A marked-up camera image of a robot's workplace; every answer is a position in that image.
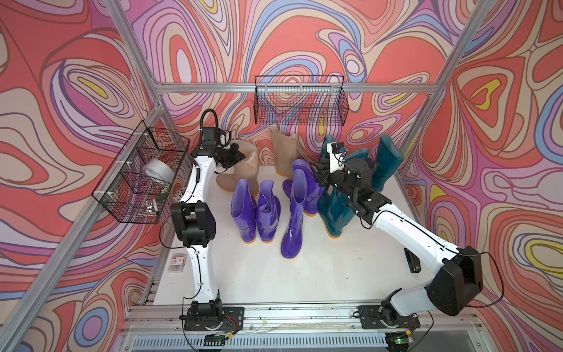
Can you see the teal rain boot back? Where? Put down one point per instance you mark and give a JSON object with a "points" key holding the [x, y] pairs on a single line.
{"points": [[324, 154]]}

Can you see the metal pen holder cup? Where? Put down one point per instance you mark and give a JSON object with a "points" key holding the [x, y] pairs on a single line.
{"points": [[178, 195]]}

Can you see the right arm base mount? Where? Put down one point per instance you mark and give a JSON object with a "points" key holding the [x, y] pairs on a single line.
{"points": [[384, 317]]}

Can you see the black wire basket left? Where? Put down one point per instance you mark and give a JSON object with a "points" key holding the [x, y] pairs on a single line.
{"points": [[125, 191]]}

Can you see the beige rain boot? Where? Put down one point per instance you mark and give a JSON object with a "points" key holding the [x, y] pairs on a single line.
{"points": [[285, 150], [246, 169]]}

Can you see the teal rain boot far right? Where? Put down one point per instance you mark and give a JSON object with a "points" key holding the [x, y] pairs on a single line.
{"points": [[388, 160]]}

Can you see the white tape roll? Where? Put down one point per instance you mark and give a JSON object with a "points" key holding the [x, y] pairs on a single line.
{"points": [[158, 170]]}

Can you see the black wire basket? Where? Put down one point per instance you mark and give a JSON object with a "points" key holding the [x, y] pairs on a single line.
{"points": [[125, 191], [300, 100]]}

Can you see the purple rain boot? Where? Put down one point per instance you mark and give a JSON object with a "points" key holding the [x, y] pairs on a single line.
{"points": [[293, 238], [314, 191], [243, 211], [268, 212]]}

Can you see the purple rain boot back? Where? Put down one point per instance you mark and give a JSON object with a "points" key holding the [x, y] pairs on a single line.
{"points": [[314, 191]]}

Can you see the black stapler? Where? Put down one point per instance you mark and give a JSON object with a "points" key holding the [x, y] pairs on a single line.
{"points": [[413, 262]]}

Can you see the teal rain boot centre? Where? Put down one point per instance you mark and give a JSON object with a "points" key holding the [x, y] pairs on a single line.
{"points": [[361, 154]]}

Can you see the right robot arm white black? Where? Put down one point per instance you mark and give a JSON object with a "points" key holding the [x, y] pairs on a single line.
{"points": [[457, 272]]}

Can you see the black wire basket back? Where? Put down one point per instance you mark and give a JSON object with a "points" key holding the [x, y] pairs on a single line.
{"points": [[300, 100]]}

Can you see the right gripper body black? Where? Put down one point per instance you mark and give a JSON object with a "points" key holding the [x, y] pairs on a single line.
{"points": [[336, 179]]}

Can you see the small clear box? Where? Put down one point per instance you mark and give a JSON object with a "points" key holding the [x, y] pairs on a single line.
{"points": [[177, 263]]}

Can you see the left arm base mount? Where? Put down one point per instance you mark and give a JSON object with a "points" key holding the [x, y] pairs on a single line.
{"points": [[213, 316]]}

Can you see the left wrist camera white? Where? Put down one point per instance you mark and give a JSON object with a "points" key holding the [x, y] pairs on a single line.
{"points": [[224, 138]]}

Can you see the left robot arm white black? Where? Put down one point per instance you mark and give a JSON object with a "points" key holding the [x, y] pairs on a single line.
{"points": [[193, 221]]}

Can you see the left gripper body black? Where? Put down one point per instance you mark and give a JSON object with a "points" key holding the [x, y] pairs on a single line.
{"points": [[226, 157]]}

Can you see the purple rain boot front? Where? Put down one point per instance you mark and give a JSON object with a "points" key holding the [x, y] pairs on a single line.
{"points": [[293, 238]]}

